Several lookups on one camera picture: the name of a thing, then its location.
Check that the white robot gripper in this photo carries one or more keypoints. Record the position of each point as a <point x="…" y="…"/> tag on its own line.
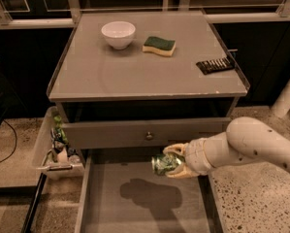
<point x="195" y="155"/>

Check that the green soda can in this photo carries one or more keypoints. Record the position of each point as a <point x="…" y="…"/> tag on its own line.
<point x="164" y="163"/>

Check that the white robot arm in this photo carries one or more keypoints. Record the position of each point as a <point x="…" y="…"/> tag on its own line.
<point x="245" y="140"/>

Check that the grey top drawer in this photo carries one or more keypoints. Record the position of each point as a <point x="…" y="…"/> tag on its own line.
<point x="124" y="124"/>

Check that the brass drawer knob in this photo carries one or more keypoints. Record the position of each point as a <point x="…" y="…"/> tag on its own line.
<point x="149" y="136"/>

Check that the grey open middle drawer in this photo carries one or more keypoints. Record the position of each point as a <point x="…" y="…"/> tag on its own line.
<point x="121" y="194"/>

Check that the grey drawer cabinet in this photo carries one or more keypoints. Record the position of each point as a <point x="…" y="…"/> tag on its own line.
<point x="93" y="71"/>

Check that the green and yellow sponge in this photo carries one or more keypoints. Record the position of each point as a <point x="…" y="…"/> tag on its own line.
<point x="159" y="46"/>

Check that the white ceramic bowl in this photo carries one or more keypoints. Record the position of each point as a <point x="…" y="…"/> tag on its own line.
<point x="119" y="34"/>

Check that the metal railing frame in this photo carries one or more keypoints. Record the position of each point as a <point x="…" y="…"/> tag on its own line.
<point x="36" y="14"/>

